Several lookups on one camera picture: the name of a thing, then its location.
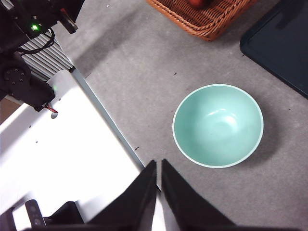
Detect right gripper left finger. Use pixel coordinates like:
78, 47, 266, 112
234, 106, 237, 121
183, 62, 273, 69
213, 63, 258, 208
88, 160, 157, 226

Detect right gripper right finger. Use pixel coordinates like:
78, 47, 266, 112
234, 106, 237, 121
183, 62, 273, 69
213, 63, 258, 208
161, 158, 235, 227

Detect teal ribbed bowl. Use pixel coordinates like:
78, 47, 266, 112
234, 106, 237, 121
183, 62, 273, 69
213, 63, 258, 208
172, 83, 264, 168

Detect grey ribbed aluminium panel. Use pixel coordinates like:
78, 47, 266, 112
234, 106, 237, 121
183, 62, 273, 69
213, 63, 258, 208
16, 32, 74, 80

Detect red apple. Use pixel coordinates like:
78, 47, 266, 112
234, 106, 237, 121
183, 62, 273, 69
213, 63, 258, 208
187, 0, 210, 8

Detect brown wicker basket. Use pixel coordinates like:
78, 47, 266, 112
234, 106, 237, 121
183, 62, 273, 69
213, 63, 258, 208
146, 0, 258, 42

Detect black rectangular tray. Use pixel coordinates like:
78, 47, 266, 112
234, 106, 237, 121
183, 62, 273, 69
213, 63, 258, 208
240, 0, 308, 99

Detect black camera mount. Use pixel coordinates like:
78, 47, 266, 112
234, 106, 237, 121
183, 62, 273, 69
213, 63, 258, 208
43, 201, 85, 226

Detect black camera bar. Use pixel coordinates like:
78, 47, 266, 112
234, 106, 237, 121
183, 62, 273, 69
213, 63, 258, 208
25, 199, 47, 227

